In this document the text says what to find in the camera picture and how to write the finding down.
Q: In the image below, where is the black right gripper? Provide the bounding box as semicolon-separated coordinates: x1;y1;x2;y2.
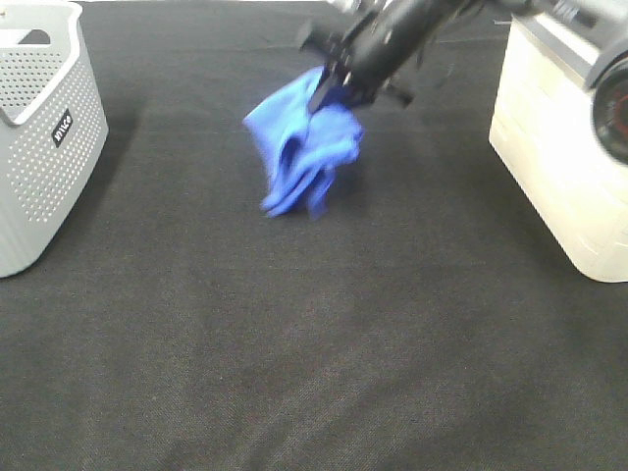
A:
298;0;477;112

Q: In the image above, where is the blue microfiber towel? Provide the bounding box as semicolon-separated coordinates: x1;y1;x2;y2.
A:
242;66;364;218

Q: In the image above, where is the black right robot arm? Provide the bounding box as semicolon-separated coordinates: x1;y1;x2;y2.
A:
297;0;627;163

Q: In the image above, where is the white storage box grey rim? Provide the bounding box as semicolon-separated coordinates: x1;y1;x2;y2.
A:
489;20;627;283

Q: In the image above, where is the grey perforated plastic basket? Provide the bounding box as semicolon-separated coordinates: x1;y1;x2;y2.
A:
1;1;109;278

